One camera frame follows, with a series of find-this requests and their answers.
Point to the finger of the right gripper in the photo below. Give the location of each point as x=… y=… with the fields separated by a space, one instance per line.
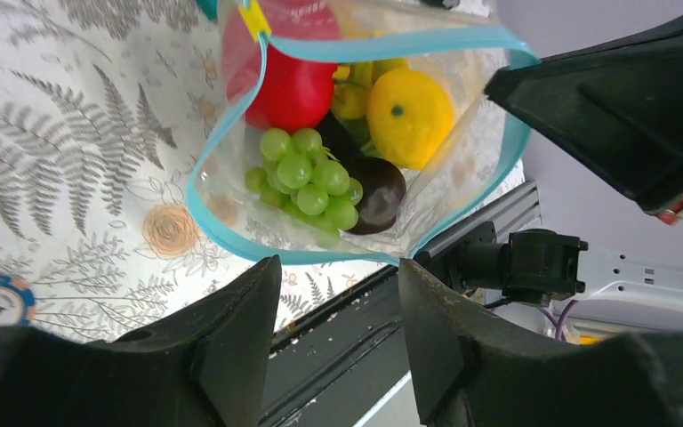
x=616 y=107

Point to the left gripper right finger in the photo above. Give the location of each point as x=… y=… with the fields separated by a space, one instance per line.
x=470 y=367

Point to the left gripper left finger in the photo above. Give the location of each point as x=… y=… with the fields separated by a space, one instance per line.
x=204 y=365

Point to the green fake grapes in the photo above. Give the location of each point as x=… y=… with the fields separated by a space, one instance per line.
x=299 y=175

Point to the clear zip top bag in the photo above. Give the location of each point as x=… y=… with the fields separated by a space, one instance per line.
x=461 y=51

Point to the red fake apple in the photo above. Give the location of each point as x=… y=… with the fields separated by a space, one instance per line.
x=295 y=94

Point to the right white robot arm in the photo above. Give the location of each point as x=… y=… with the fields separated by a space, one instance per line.
x=537 y=266

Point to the purple fake eggplant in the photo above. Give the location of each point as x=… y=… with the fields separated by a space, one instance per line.
x=383 y=185

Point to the yellow fake lemon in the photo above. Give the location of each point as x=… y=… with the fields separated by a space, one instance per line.
x=409 y=115

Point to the yellow fake banana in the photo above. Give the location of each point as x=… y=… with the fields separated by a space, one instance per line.
x=353 y=82

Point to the yellow zipper slider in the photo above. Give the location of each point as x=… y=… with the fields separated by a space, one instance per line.
x=255 y=20

